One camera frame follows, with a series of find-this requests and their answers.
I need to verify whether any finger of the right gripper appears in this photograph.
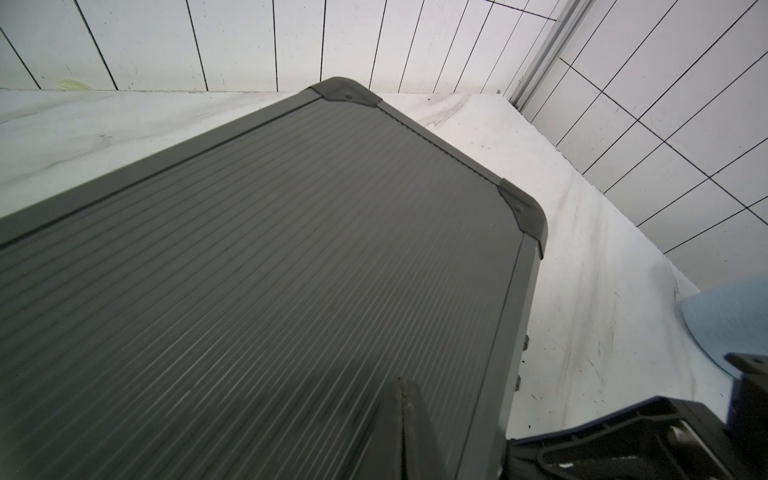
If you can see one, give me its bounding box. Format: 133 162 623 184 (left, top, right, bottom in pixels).
503 397 750 479

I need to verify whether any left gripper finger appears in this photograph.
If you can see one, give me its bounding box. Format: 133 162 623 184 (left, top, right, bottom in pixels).
353 378 450 479

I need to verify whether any black poker set case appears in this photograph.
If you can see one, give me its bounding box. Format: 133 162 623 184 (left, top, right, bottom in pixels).
1 77 548 479

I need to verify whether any light blue mug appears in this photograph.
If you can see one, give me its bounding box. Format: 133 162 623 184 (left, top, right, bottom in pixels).
681 274 767 379

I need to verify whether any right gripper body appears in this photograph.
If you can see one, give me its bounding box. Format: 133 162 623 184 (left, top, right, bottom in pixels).
725 353 767 474

